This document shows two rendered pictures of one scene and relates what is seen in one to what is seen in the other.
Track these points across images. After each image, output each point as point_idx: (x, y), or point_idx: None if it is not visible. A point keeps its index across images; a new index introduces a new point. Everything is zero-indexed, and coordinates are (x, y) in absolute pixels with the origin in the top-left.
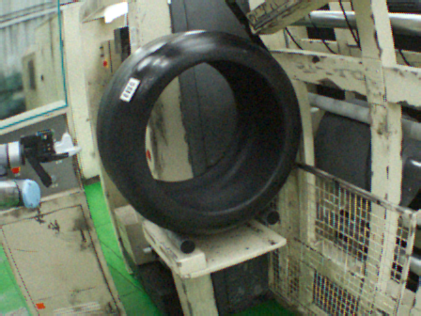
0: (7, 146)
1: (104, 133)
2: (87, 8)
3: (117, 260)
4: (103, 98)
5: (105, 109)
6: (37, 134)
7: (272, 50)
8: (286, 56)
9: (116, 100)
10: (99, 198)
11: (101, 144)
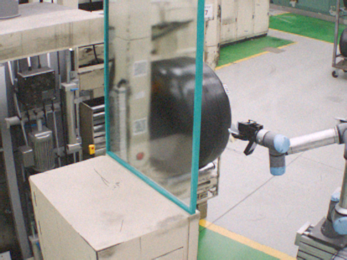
0: (271, 131)
1: (224, 117)
2: (5, 48)
3: None
4: (203, 104)
5: (217, 106)
6: (251, 122)
7: (82, 72)
8: (96, 73)
9: (225, 96)
10: None
11: (217, 127)
